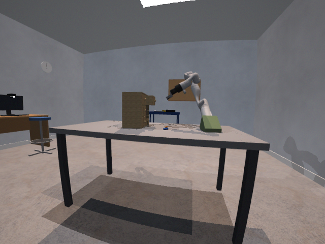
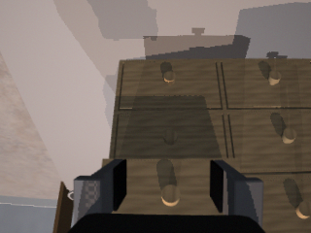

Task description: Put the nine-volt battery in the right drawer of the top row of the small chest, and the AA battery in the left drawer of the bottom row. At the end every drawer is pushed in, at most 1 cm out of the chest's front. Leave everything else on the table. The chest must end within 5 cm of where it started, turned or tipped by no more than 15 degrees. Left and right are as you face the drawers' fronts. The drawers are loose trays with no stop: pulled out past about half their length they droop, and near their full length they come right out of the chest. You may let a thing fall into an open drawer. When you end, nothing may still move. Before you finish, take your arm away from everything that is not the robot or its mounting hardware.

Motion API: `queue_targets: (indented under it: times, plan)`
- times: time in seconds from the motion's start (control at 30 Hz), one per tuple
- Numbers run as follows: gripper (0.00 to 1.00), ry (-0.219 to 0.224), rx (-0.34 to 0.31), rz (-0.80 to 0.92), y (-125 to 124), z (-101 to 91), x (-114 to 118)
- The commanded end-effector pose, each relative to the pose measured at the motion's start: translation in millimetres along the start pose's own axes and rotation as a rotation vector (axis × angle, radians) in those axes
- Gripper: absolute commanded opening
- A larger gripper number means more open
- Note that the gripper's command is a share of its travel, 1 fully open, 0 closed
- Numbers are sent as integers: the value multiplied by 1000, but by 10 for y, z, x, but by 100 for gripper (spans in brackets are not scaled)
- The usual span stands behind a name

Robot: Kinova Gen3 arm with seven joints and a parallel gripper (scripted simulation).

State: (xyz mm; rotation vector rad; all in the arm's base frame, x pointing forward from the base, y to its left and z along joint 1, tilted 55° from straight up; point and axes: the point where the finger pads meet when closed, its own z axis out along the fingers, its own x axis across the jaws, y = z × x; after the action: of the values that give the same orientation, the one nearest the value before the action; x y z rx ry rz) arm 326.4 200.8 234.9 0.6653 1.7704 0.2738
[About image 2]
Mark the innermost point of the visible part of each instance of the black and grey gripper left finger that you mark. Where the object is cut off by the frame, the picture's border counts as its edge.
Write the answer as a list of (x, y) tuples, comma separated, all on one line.
[(101, 192)]

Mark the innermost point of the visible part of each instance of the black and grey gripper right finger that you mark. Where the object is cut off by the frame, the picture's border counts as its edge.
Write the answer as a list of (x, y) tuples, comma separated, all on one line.
[(234, 194)]

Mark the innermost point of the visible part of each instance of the wooden chest of drawers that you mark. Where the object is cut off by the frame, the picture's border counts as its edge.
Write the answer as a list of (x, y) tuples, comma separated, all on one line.
[(224, 111)]

